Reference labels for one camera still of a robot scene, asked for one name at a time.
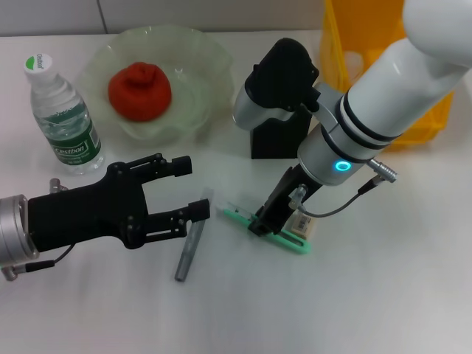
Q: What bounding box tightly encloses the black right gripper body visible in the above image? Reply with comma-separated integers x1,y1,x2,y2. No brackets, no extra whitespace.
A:
257,164,326,232

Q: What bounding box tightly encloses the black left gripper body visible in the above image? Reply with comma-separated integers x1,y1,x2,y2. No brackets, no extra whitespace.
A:
27,161,151,254

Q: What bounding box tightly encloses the green utility knife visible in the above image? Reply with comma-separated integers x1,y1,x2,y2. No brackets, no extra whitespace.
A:
215,200,313,257

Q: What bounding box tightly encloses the clear water bottle green label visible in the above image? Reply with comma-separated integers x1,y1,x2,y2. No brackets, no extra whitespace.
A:
23,54,108,178

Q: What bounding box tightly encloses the beige eraser with barcode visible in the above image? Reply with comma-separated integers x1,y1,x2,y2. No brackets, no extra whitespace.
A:
286,211,319,240

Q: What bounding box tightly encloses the black mesh pen holder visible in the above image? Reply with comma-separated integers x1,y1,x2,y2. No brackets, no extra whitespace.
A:
250,105,313,161

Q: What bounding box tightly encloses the green glass fruit plate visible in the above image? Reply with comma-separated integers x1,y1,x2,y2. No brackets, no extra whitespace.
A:
78,24,235,143

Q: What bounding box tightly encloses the grey metal rod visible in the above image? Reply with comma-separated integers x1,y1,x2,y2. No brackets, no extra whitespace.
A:
173,187,216,284

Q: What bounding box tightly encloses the yellow plastic bin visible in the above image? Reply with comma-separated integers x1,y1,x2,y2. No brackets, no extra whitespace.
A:
319,0,455,153

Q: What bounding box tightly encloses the right gripper cable with plugs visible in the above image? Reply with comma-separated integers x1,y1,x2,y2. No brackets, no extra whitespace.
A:
288,156,400,219

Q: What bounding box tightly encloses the gripper cable with plugs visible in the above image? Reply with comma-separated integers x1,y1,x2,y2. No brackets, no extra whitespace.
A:
0,177,77,282
288,156,400,219

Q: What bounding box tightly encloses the left gripper cable with plugs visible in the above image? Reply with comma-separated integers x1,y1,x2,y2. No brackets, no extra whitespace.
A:
0,177,77,282

